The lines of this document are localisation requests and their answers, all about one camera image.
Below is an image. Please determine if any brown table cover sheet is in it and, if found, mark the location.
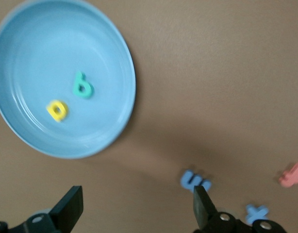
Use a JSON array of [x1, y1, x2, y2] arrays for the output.
[[0, 0, 298, 233]]

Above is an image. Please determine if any blue letter m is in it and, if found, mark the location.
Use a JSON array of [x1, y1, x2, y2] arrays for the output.
[[180, 169, 212, 194]]

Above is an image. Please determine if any yellow letter o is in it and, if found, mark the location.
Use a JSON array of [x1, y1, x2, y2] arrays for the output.
[[46, 99, 69, 123]]

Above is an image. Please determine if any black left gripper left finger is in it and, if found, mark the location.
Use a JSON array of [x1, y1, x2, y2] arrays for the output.
[[0, 185, 84, 233]]

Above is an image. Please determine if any blue letter x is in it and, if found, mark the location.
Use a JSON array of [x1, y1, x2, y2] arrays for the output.
[[245, 204, 270, 225]]

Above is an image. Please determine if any teal letter a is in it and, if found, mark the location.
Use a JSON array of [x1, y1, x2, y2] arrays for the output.
[[71, 71, 95, 100]]

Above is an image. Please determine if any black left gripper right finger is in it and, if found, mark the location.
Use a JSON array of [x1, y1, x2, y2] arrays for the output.
[[192, 185, 288, 233]]

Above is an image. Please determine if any blue plate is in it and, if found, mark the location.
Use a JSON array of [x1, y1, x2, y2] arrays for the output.
[[0, 0, 137, 160]]

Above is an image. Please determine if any pink letter f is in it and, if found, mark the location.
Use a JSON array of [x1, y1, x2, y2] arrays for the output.
[[279, 162, 298, 188]]

